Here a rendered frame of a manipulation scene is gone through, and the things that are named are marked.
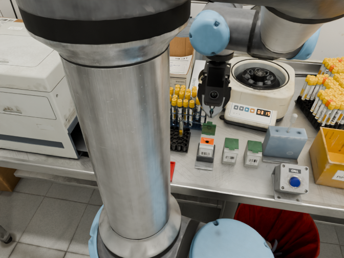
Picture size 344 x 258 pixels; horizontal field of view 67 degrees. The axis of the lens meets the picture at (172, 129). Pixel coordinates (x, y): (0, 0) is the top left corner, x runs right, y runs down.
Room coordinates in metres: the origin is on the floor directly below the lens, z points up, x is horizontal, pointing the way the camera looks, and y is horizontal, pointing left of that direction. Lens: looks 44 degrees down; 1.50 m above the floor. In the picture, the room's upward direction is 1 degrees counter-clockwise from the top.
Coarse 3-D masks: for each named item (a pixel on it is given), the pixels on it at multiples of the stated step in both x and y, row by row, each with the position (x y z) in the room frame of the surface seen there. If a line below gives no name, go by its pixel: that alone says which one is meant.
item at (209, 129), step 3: (204, 123) 0.54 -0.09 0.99; (207, 123) 0.54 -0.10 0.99; (210, 123) 0.54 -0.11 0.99; (204, 126) 0.54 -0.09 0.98; (207, 126) 0.54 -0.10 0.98; (210, 126) 0.54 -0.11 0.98; (213, 126) 0.54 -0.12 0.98; (204, 129) 0.54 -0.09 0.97; (207, 129) 0.54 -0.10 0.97; (210, 129) 0.54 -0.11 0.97; (213, 129) 0.53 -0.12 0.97; (204, 132) 0.54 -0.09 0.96; (207, 132) 0.54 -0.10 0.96; (210, 132) 0.53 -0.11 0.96; (213, 132) 0.53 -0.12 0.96; (213, 135) 0.53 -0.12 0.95
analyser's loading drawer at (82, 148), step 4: (76, 132) 0.59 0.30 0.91; (76, 136) 0.57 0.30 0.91; (80, 136) 0.57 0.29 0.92; (76, 140) 0.55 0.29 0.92; (80, 140) 0.55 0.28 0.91; (76, 144) 0.54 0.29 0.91; (80, 144) 0.54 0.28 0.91; (84, 144) 0.54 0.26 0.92; (76, 148) 0.52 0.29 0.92; (80, 148) 0.52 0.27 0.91; (84, 148) 0.52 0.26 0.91
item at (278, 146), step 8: (272, 128) 0.53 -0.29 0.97; (280, 128) 0.53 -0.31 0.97; (296, 128) 0.53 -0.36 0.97; (272, 136) 0.51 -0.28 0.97; (280, 136) 0.50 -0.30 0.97; (288, 136) 0.50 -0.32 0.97; (296, 136) 0.50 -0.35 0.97; (304, 136) 0.50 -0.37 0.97; (264, 144) 0.53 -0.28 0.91; (272, 144) 0.51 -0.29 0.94; (280, 144) 0.50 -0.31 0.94; (288, 144) 0.50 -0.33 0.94; (296, 144) 0.50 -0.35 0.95; (304, 144) 0.49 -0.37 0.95; (264, 152) 0.51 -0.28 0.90; (272, 152) 0.50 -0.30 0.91; (280, 152) 0.50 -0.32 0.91; (288, 152) 0.50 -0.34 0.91; (296, 152) 0.49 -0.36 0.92; (264, 160) 0.49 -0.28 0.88; (272, 160) 0.49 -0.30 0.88; (280, 160) 0.49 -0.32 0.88; (288, 160) 0.49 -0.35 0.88; (296, 160) 0.49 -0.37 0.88
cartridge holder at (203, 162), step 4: (196, 156) 0.51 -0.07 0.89; (200, 156) 0.49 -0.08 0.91; (204, 156) 0.49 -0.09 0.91; (212, 156) 0.49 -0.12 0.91; (196, 160) 0.49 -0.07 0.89; (200, 160) 0.49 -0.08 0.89; (204, 160) 0.48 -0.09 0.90; (208, 160) 0.48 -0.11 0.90; (212, 160) 0.48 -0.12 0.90; (196, 164) 0.47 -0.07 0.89; (200, 164) 0.47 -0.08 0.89; (204, 164) 0.47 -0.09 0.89; (208, 164) 0.47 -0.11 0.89; (212, 164) 0.47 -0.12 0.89; (204, 168) 0.47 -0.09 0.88; (208, 168) 0.46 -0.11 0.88; (212, 168) 0.46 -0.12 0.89
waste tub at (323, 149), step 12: (324, 132) 0.53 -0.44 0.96; (336, 132) 0.52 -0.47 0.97; (312, 144) 0.53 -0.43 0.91; (324, 144) 0.47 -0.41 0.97; (336, 144) 0.52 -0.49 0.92; (312, 156) 0.50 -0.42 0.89; (324, 156) 0.44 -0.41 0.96; (336, 156) 0.50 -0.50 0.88; (312, 168) 0.46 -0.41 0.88; (324, 168) 0.41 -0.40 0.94; (336, 168) 0.41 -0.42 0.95; (324, 180) 0.41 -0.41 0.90; (336, 180) 0.40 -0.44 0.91
